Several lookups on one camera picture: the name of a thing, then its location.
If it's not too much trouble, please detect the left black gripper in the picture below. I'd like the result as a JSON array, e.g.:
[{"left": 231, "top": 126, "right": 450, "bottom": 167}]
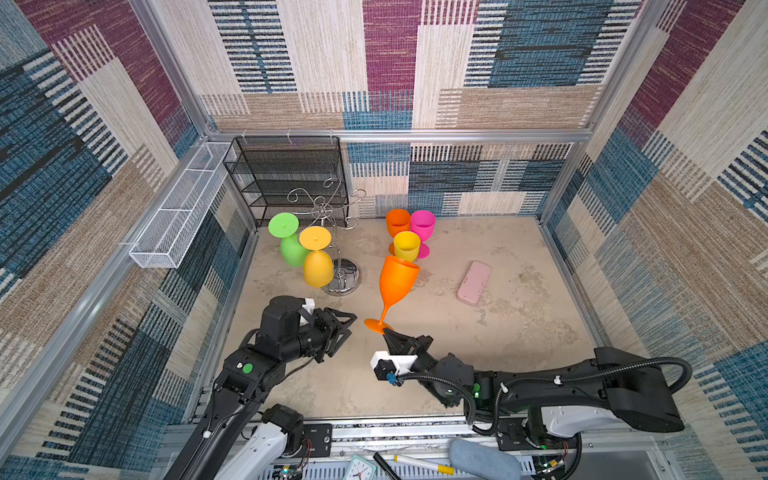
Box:
[{"left": 280, "top": 306, "right": 358, "bottom": 364}]

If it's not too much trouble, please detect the chrome wine glass rack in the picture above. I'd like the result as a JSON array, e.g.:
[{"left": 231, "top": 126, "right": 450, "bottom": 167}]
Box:
[{"left": 287, "top": 177, "right": 367, "bottom": 297}]

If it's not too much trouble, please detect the orange back wine glass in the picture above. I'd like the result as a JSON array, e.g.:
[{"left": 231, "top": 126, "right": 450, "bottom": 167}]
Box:
[{"left": 364, "top": 256, "right": 420, "bottom": 334}]

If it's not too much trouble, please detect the orange wine glass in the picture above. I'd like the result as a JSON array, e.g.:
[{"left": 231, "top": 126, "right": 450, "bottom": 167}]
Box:
[
  {"left": 364, "top": 256, "right": 420, "bottom": 334},
  {"left": 386, "top": 209, "right": 411, "bottom": 256}
]

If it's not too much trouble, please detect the orange front wine glass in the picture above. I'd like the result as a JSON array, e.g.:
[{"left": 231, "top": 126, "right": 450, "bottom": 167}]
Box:
[{"left": 386, "top": 209, "right": 411, "bottom": 256}]

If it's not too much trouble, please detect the pink wine glass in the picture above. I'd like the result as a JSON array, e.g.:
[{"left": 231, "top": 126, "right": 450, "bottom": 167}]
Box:
[{"left": 410, "top": 210, "right": 436, "bottom": 259}]

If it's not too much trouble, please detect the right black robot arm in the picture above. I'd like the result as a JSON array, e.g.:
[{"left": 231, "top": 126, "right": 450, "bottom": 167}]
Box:
[{"left": 371, "top": 328, "right": 693, "bottom": 448}]

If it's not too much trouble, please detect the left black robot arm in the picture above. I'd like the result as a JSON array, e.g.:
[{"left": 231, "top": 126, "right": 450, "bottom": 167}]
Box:
[{"left": 165, "top": 295, "right": 357, "bottom": 479}]

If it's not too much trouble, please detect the amber yellow wine glass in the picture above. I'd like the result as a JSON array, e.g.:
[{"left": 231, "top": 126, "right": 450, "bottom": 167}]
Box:
[{"left": 299, "top": 226, "right": 334, "bottom": 288}]

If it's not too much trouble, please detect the green wine glass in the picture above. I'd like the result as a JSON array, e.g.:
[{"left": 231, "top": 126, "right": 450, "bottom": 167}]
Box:
[{"left": 268, "top": 212, "right": 309, "bottom": 268}]

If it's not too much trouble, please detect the pink glasses case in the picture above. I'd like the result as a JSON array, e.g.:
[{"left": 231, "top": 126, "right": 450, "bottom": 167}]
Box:
[{"left": 456, "top": 261, "right": 492, "bottom": 306}]

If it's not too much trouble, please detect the black pen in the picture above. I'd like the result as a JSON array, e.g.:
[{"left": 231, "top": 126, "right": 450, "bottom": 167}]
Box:
[{"left": 373, "top": 452, "right": 402, "bottom": 480}]

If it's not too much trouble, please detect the teal alarm clock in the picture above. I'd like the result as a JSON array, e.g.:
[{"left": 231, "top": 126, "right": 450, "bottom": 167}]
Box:
[{"left": 343, "top": 456, "right": 378, "bottom": 480}]

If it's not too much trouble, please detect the yellow white marker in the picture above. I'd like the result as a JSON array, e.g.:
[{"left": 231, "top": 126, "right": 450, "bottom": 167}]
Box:
[{"left": 393, "top": 455, "right": 456, "bottom": 476}]

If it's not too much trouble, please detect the blue grey cloth pouch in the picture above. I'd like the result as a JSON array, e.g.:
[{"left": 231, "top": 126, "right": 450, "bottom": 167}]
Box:
[{"left": 448, "top": 439, "right": 523, "bottom": 480}]

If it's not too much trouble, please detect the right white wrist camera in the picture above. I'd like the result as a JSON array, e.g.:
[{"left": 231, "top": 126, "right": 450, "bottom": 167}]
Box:
[{"left": 370, "top": 351, "right": 417, "bottom": 386}]

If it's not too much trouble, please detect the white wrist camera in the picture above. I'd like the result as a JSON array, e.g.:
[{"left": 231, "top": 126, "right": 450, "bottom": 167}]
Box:
[
  {"left": 298, "top": 298, "right": 316, "bottom": 326},
  {"left": 370, "top": 351, "right": 417, "bottom": 386}
]

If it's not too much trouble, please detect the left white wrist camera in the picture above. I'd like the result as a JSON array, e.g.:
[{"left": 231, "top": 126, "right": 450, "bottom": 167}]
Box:
[{"left": 298, "top": 298, "right": 316, "bottom": 326}]

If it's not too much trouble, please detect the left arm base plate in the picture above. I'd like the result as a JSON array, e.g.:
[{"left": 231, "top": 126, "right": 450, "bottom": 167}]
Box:
[{"left": 298, "top": 423, "right": 333, "bottom": 459}]

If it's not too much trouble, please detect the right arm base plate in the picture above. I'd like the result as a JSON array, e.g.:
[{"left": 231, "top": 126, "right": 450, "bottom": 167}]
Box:
[{"left": 496, "top": 417, "right": 577, "bottom": 453}]

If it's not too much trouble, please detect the black wire shelf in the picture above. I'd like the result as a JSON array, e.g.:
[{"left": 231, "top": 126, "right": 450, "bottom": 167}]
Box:
[{"left": 223, "top": 136, "right": 351, "bottom": 227}]

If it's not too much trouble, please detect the white mesh wall basket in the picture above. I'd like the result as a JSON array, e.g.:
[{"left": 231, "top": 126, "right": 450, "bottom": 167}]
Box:
[{"left": 129, "top": 142, "right": 229, "bottom": 269}]

